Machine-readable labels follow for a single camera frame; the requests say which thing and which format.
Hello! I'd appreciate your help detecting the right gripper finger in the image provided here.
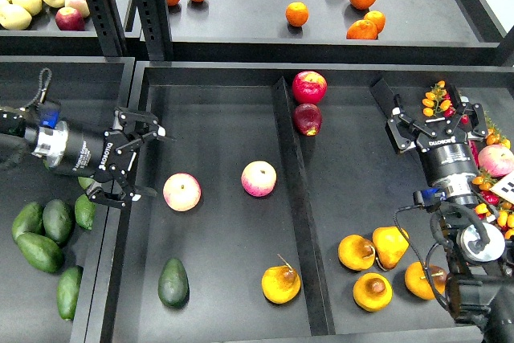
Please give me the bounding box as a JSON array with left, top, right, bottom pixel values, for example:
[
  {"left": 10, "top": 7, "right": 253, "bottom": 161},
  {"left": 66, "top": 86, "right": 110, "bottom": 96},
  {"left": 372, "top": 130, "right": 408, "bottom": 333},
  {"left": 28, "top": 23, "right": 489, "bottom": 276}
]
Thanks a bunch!
[
  {"left": 443, "top": 84, "right": 488, "bottom": 143},
  {"left": 385, "top": 94, "right": 436, "bottom": 153}
]

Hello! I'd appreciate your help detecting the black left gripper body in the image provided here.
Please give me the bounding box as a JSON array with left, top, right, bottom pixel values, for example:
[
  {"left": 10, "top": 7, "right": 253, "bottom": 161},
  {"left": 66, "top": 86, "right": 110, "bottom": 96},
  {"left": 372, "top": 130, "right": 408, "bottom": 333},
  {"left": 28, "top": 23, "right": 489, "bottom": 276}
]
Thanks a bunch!
[{"left": 54, "top": 121, "right": 137, "bottom": 182}]

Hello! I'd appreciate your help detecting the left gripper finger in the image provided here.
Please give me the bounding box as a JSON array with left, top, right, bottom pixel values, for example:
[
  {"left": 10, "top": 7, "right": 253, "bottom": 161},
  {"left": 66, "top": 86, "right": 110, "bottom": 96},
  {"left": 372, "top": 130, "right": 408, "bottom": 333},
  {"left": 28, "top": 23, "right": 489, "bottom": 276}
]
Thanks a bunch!
[
  {"left": 114, "top": 107, "right": 175, "bottom": 146},
  {"left": 86, "top": 165, "right": 157, "bottom": 210}
]

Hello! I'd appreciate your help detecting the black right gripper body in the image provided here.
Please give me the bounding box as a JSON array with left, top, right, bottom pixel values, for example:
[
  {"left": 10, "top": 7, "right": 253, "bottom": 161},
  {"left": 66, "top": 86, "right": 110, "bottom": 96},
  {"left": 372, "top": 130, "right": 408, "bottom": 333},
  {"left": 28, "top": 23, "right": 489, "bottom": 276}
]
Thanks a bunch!
[{"left": 416, "top": 129, "right": 478, "bottom": 187}]

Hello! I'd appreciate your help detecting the dark green avocado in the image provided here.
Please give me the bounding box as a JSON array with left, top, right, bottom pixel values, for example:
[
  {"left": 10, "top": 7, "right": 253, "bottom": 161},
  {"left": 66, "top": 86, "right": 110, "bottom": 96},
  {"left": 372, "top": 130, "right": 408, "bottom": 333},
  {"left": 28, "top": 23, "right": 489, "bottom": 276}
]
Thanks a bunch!
[{"left": 157, "top": 258, "right": 190, "bottom": 308}]

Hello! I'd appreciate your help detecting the yellow pear with stem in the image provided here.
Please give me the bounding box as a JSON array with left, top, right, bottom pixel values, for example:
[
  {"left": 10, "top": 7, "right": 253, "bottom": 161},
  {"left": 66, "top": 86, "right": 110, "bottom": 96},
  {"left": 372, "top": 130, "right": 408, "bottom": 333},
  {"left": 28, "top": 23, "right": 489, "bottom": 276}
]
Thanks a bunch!
[{"left": 261, "top": 254, "right": 301, "bottom": 304}]

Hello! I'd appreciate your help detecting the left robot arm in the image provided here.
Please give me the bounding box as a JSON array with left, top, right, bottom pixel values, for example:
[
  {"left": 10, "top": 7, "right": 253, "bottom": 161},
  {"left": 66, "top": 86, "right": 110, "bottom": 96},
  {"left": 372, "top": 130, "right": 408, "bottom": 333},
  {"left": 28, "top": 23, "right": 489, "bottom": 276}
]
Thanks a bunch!
[{"left": 1, "top": 67, "right": 166, "bottom": 209}]

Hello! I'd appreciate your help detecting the green avocado upper right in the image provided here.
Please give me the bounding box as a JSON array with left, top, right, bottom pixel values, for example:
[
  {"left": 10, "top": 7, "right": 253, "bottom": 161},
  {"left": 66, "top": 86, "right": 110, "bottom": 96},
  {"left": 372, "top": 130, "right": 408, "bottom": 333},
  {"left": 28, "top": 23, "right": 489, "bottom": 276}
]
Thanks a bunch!
[{"left": 77, "top": 177, "right": 95, "bottom": 190}]

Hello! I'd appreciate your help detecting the green avocado middle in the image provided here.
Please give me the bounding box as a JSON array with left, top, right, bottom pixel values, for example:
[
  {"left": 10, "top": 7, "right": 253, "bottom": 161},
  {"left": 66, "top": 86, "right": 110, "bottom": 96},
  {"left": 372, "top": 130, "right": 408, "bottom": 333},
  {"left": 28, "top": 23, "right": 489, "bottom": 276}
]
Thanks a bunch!
[{"left": 43, "top": 199, "right": 74, "bottom": 246}]

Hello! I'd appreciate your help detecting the green avocado lower left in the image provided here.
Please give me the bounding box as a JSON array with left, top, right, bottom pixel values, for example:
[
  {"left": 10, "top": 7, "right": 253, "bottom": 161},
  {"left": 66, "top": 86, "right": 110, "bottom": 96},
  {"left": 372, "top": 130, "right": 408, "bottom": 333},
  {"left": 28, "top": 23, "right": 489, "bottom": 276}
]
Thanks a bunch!
[{"left": 16, "top": 232, "right": 64, "bottom": 273}]

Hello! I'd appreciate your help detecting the green avocado bottom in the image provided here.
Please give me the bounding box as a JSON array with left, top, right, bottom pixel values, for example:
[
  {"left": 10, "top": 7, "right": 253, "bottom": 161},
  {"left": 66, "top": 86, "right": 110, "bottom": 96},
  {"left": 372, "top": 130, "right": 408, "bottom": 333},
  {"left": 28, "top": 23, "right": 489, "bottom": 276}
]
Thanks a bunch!
[{"left": 56, "top": 265, "right": 83, "bottom": 321}]

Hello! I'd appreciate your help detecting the tall yellow pear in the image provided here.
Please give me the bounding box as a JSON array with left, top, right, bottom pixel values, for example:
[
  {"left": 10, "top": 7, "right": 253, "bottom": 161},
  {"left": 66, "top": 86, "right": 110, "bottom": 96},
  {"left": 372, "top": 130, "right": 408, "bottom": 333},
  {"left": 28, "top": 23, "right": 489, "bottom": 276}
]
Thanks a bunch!
[{"left": 372, "top": 226, "right": 409, "bottom": 271}]

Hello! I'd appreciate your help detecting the yellow pear with twig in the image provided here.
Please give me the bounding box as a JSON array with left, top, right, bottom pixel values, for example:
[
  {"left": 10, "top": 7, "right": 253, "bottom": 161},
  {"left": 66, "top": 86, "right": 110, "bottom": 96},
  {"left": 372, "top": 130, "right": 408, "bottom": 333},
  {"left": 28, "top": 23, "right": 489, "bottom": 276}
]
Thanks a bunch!
[{"left": 404, "top": 262, "right": 447, "bottom": 300}]

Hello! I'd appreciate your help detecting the yellow pear brown top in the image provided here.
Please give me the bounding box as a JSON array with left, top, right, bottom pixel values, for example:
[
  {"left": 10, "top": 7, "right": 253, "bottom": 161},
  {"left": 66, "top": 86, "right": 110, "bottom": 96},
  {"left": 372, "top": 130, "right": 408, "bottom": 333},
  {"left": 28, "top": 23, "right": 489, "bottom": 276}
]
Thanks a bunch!
[{"left": 337, "top": 235, "right": 376, "bottom": 272}]

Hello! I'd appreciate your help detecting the red cherry tomato bunch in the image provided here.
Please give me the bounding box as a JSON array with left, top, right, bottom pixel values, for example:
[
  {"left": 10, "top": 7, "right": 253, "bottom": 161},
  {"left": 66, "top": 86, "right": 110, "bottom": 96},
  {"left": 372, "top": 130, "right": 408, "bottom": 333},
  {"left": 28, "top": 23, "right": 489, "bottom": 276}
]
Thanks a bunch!
[{"left": 439, "top": 84, "right": 471, "bottom": 125}]

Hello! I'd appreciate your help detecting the red chili pepper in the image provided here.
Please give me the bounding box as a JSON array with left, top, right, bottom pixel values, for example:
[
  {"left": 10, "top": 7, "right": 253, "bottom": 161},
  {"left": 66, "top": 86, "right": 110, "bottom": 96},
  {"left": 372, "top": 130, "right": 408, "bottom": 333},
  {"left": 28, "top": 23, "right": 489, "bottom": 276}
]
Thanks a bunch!
[{"left": 468, "top": 140, "right": 479, "bottom": 167}]

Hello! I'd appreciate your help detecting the orange cherry tomato bunch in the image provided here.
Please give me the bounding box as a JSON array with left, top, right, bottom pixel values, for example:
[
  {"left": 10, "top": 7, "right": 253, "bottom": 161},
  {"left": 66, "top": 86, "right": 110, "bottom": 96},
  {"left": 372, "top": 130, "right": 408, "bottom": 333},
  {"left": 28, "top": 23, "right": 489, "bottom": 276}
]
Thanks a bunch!
[{"left": 422, "top": 80, "right": 453, "bottom": 118}]

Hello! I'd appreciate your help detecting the black bin divider right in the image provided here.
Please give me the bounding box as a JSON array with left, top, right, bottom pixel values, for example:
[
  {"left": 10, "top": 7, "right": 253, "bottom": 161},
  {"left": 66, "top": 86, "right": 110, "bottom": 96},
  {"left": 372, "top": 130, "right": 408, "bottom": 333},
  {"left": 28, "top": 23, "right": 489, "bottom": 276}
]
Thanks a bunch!
[{"left": 369, "top": 77, "right": 514, "bottom": 304}]

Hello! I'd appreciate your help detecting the black bin divider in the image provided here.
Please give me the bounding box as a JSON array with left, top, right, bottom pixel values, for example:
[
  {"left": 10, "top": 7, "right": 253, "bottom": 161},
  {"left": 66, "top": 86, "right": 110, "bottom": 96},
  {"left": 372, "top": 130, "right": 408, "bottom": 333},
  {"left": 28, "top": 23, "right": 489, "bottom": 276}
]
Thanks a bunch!
[
  {"left": 271, "top": 77, "right": 336, "bottom": 336},
  {"left": 369, "top": 77, "right": 514, "bottom": 304}
]

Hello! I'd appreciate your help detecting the mixed cherry tomatoes lower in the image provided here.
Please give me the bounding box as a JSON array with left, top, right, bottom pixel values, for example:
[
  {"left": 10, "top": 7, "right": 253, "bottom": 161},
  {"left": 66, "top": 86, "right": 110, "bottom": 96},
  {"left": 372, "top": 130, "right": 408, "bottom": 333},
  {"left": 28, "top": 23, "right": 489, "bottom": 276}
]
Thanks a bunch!
[{"left": 471, "top": 168, "right": 513, "bottom": 241}]

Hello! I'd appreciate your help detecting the pink apple right bin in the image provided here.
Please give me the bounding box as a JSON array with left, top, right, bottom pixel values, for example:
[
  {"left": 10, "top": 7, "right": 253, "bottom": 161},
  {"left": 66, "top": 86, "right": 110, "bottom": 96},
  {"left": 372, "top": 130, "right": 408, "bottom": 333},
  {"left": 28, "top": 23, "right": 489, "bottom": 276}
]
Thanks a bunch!
[{"left": 478, "top": 144, "right": 513, "bottom": 178}]

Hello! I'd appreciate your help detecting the pink apple left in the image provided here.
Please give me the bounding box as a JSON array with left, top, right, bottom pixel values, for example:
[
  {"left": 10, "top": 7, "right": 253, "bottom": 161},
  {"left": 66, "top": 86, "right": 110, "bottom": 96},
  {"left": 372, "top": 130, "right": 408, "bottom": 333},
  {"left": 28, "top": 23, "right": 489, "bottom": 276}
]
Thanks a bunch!
[{"left": 163, "top": 173, "right": 202, "bottom": 212}]

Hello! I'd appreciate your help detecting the pink apple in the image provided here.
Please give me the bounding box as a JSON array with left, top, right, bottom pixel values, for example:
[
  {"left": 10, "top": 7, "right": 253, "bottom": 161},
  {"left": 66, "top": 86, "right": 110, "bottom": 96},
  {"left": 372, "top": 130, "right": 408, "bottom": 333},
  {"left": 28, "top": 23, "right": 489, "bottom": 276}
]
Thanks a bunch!
[
  {"left": 163, "top": 173, "right": 202, "bottom": 212},
  {"left": 241, "top": 161, "right": 277, "bottom": 198}
]

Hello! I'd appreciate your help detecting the black left bin tray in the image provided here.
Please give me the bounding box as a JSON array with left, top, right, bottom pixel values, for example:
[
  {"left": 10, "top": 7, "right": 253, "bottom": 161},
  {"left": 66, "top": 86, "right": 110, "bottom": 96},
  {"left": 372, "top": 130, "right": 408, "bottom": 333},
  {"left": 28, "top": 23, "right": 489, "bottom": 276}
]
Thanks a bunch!
[{"left": 1, "top": 56, "right": 134, "bottom": 342}]

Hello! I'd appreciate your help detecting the black bin tray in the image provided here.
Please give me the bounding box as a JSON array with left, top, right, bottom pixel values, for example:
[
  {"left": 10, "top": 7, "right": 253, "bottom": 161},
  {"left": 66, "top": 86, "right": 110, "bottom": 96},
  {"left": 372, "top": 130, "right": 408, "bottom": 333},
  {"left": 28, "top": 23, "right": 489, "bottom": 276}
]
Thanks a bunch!
[
  {"left": 1, "top": 56, "right": 134, "bottom": 342},
  {"left": 82, "top": 60, "right": 514, "bottom": 343}
]

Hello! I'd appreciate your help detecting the white marker tag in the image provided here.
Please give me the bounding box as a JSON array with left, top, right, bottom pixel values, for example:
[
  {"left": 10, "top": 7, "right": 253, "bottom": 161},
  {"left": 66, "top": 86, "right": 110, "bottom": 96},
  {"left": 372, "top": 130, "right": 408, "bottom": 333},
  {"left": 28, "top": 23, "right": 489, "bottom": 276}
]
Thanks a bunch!
[{"left": 490, "top": 172, "right": 514, "bottom": 204}]

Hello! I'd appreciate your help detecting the black centre bin tray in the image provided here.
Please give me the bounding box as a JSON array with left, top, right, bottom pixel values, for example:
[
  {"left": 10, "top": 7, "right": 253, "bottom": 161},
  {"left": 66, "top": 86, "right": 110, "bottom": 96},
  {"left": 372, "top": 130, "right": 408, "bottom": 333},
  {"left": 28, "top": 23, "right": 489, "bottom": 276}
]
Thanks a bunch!
[{"left": 82, "top": 60, "right": 514, "bottom": 343}]

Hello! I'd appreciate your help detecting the dark red apple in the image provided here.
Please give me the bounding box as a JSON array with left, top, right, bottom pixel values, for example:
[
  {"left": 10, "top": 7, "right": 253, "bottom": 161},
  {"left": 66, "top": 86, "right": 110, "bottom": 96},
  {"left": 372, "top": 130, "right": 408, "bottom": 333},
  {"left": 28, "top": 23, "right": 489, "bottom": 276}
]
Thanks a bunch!
[{"left": 292, "top": 104, "right": 322, "bottom": 137}]

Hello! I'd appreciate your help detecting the bright red apple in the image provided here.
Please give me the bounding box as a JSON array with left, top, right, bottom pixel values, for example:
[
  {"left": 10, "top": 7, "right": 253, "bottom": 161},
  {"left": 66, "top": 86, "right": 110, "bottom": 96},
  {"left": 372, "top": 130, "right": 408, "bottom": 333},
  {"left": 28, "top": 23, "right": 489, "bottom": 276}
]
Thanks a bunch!
[{"left": 292, "top": 71, "right": 328, "bottom": 104}]

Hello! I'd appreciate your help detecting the black upper left shelf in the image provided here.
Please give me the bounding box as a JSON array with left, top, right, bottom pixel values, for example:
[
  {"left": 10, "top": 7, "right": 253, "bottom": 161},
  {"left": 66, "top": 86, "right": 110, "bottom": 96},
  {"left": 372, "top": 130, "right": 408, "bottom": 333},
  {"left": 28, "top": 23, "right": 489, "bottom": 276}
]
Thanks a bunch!
[{"left": 0, "top": 0, "right": 136, "bottom": 57}]

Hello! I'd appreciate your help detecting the orange behind front right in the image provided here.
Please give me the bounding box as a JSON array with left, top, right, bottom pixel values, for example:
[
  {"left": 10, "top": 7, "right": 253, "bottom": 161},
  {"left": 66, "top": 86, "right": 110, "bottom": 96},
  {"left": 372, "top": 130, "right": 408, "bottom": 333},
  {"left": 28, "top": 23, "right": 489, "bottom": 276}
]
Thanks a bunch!
[{"left": 364, "top": 10, "right": 386, "bottom": 34}]

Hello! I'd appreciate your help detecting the red apple on shelf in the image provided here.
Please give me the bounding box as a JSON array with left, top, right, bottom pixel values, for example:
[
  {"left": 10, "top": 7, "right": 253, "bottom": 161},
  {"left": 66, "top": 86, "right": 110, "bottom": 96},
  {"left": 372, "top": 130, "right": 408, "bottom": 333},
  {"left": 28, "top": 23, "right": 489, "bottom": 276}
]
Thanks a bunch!
[{"left": 55, "top": 6, "right": 85, "bottom": 31}]

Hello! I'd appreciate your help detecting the pink apple centre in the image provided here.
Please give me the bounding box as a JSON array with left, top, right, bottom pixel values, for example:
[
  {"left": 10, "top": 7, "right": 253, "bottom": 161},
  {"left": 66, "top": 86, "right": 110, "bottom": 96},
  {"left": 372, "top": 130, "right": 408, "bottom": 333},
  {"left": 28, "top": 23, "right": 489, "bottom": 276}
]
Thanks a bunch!
[{"left": 241, "top": 161, "right": 277, "bottom": 198}]

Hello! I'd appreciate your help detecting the pink peach on shelf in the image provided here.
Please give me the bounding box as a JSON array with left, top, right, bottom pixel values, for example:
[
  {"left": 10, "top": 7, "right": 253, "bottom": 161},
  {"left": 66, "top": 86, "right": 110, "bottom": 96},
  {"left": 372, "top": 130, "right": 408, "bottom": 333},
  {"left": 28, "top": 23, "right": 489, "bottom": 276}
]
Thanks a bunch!
[{"left": 64, "top": 0, "right": 90, "bottom": 18}]

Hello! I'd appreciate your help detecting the black bin divider left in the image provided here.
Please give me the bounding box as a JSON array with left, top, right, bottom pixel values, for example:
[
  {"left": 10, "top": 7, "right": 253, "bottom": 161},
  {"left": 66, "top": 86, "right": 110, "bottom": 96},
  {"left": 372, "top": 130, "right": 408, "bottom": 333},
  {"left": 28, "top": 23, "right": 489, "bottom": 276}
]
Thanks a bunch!
[{"left": 271, "top": 77, "right": 336, "bottom": 336}]

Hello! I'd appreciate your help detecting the orange tomato string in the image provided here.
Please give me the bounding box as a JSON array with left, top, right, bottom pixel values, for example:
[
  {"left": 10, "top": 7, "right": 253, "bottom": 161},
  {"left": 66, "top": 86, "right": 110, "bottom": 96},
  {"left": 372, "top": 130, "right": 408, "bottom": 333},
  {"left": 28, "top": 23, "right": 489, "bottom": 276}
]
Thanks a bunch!
[{"left": 483, "top": 112, "right": 512, "bottom": 151}]

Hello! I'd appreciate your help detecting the green avocado by wall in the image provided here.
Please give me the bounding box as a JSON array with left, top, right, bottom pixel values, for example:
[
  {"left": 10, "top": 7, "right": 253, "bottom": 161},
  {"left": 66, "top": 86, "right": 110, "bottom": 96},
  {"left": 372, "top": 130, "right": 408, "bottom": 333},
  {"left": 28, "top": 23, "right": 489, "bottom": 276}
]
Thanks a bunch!
[{"left": 74, "top": 194, "right": 96, "bottom": 231}]

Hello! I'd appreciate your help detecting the perforated shelf post right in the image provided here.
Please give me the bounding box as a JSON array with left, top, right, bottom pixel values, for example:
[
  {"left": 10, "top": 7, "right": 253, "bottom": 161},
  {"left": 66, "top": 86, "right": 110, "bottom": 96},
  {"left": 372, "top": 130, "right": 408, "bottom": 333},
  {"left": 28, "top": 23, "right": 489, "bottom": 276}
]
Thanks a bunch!
[{"left": 134, "top": 0, "right": 173, "bottom": 61}]

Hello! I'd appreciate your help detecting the perforated shelf post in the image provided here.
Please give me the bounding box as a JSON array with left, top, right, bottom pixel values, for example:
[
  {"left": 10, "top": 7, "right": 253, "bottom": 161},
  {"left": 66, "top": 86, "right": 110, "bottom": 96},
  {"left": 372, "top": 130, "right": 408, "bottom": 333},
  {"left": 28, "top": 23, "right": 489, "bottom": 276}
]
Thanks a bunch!
[
  {"left": 134, "top": 0, "right": 173, "bottom": 61},
  {"left": 86, "top": 0, "right": 129, "bottom": 57}
]

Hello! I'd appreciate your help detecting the perforated shelf post left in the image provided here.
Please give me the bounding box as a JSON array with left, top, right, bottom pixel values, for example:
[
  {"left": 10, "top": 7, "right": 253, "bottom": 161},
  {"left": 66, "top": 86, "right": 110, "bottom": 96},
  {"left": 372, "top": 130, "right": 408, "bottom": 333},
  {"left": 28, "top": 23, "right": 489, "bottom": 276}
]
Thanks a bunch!
[{"left": 86, "top": 0, "right": 129, "bottom": 57}]

